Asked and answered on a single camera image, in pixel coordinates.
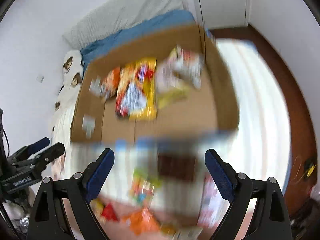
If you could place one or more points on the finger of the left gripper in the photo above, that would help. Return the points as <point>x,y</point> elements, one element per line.
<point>26,151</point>
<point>41,160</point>

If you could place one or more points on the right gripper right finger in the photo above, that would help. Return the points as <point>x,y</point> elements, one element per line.
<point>270,218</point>

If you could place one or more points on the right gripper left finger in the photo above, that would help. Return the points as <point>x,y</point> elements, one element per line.
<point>48,219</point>

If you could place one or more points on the yellow panda snack bag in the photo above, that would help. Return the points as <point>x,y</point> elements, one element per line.
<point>97,207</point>

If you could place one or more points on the red white long packet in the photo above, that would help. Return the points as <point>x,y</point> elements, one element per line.
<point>213,206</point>

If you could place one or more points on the small red snack packet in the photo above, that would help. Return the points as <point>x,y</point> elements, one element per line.
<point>109,214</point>

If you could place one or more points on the orange panda snack bag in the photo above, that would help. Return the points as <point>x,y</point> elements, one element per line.
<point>141,221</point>

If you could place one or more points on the dark red packet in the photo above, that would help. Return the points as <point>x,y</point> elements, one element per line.
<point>179,167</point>

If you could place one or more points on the orange snack packet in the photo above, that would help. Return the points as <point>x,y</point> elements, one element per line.
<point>110,84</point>

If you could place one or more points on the yellow red noodle packet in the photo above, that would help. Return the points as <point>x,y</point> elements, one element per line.
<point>136,94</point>

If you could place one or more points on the yellow clear egg-cake bag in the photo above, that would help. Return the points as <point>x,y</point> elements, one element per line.
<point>176,75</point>

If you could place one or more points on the colourful gumball candy bag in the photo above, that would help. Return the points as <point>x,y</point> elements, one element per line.
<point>143,187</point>

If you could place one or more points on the bear print pillow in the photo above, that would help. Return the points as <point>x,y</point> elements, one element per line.
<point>73,72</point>

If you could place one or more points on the pink striped cat blanket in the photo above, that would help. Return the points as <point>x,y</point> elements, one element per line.
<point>259,147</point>

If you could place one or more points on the cardboard milk box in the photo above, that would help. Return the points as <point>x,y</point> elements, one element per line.
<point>212,108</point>

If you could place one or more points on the grey padded headboard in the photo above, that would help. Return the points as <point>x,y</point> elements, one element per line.
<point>116,15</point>

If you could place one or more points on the blue bed sheet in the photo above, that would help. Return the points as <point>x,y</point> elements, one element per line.
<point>101,47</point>

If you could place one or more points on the white door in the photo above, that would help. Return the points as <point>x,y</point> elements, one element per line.
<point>217,14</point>

